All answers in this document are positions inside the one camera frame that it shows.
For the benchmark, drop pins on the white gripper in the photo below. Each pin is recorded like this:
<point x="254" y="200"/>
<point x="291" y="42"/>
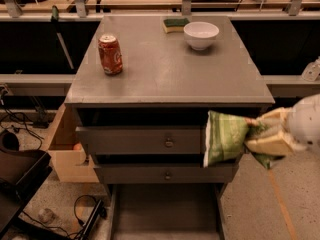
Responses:
<point x="305" y="122"/>

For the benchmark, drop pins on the light wooden box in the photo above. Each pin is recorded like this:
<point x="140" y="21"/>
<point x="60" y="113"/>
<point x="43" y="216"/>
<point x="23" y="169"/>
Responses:
<point x="70" y="165"/>

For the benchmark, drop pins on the grey open bottom drawer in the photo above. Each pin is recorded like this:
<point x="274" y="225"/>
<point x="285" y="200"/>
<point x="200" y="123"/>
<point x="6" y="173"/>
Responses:
<point x="166" y="212"/>

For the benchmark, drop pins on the black tray bin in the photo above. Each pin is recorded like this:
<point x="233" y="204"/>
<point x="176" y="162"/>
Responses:
<point x="22" y="172"/>

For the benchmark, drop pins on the green jalapeno chip bag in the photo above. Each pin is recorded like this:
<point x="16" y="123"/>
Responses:
<point x="226" y="135"/>

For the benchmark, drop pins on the grey metal railing frame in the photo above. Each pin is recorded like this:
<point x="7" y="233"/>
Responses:
<point x="160" y="7"/>

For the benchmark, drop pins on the green handled tool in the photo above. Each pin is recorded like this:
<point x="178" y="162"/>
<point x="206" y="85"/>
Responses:
<point x="55" y="21"/>

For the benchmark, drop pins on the yellow green sponge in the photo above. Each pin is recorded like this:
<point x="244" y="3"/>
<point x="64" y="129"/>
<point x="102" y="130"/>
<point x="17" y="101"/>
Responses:
<point x="174" y="25"/>

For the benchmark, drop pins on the grey top drawer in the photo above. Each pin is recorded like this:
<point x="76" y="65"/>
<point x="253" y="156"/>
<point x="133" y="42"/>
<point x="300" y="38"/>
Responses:
<point x="143" y="140"/>

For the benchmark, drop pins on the grey middle drawer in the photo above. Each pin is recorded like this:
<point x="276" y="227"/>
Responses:
<point x="165" y="173"/>

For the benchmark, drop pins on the orange soda can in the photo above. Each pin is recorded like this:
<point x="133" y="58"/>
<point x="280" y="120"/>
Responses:
<point x="110" y="54"/>

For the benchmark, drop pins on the black power strip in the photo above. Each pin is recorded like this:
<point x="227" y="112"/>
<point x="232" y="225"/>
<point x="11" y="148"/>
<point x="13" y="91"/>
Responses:
<point x="95" y="214"/>

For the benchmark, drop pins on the grey metal drawer cabinet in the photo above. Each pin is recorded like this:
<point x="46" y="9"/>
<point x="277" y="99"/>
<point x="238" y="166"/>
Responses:
<point x="164" y="83"/>

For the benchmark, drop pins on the orange ball in box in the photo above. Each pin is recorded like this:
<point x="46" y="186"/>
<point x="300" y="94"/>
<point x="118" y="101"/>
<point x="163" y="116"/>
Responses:
<point x="77" y="147"/>

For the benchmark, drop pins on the white ceramic bowl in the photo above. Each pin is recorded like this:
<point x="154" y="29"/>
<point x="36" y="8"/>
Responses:
<point x="200" y="35"/>

